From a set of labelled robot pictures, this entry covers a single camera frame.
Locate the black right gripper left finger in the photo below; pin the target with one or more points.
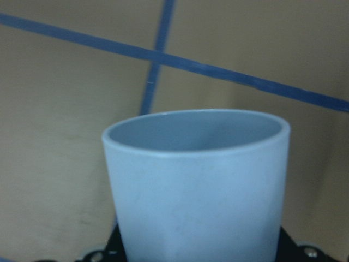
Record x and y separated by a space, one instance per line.
113 251

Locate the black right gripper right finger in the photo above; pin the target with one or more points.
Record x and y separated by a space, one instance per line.
289 251

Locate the light blue plastic cup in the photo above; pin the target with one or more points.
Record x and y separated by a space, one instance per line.
199 185

